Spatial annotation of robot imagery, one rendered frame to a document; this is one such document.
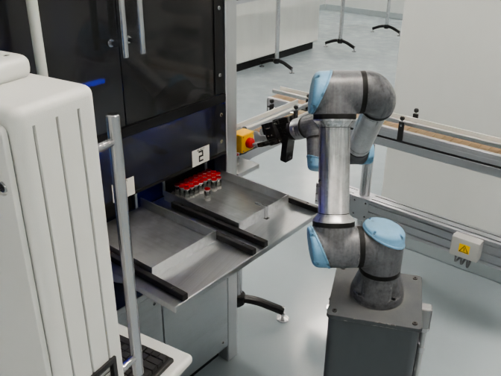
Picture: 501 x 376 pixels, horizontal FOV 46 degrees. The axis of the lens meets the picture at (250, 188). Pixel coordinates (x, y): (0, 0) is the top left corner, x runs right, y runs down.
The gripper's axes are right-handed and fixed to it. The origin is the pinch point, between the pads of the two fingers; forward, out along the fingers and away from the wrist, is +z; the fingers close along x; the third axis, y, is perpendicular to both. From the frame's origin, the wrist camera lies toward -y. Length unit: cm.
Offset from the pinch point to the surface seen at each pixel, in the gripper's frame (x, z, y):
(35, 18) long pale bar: 85, -27, 51
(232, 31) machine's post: 8.2, -13.8, 40.2
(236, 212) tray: 28.9, -9.0, -16.6
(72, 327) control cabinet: 115, -52, -9
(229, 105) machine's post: 9.9, -3.0, 17.2
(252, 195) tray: 15.4, -5.1, -14.8
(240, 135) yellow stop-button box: 3.3, 2.9, 5.4
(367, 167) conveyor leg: -68, 1, -31
